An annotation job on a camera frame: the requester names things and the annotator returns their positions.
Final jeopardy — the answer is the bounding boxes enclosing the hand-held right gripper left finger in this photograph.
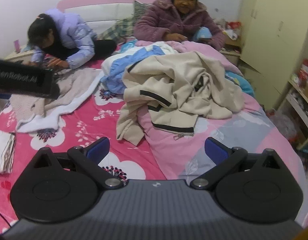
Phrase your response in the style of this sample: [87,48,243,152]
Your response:
[31,137,125,190]

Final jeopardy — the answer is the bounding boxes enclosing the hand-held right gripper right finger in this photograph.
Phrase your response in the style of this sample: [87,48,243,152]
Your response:
[190,137,286,190]

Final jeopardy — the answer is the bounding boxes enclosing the cream jacket with black trim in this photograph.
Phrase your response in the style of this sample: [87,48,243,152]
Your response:
[116,51,244,146]

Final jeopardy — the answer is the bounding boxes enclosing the pink and grey quilt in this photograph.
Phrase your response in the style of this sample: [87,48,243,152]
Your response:
[139,40,308,228]

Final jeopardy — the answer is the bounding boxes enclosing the white nightstand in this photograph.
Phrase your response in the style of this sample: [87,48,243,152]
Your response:
[4,49,36,63]
[219,46,242,67]

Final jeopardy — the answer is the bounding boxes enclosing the pink floral bedsheet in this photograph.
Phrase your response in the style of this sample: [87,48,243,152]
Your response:
[0,55,169,230]

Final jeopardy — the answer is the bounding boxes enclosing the white fleece cloth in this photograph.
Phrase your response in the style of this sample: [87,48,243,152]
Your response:
[16,76,104,133]

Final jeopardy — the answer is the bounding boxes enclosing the light blue printed cloth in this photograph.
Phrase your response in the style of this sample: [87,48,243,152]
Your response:
[225,71,254,98]

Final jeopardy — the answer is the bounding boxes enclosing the folded white cloth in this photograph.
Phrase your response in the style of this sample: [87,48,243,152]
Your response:
[0,127,16,174]

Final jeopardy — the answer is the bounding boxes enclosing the clear plastic bag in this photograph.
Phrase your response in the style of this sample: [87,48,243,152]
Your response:
[269,110,298,140]

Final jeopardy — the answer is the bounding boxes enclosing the blue and white garment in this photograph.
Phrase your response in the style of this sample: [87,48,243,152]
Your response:
[100,41,179,94]

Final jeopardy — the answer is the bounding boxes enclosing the yellow storage shelf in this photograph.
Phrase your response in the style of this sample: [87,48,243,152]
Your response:
[285,60,308,153]

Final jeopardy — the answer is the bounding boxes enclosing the green plaid cloth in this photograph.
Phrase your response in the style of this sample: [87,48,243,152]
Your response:
[98,17,135,40]

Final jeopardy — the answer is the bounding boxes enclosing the cream wardrobe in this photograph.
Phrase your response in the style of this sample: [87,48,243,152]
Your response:
[238,0,308,110]

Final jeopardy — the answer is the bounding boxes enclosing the grey patterned pillow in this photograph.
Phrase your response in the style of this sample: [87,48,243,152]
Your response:
[133,0,154,23]

